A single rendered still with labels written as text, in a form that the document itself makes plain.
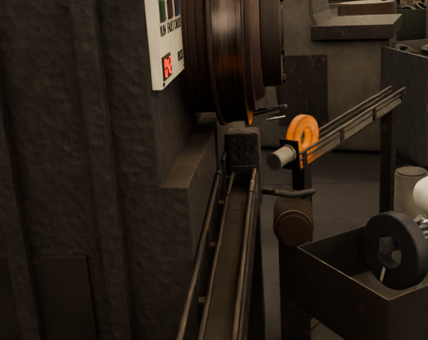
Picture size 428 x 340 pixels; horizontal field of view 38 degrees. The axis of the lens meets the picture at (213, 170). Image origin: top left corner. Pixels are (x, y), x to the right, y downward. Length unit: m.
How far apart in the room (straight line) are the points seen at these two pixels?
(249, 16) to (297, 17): 2.87
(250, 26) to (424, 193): 0.59
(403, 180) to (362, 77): 1.98
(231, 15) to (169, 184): 0.41
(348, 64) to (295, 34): 0.41
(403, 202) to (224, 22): 1.23
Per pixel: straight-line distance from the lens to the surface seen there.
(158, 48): 1.15
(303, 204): 2.03
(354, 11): 6.39
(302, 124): 2.09
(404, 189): 2.35
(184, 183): 1.21
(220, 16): 1.38
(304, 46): 4.28
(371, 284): 1.38
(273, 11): 1.46
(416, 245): 1.23
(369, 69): 4.23
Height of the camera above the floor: 1.26
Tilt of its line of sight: 18 degrees down
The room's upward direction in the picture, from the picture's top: 4 degrees counter-clockwise
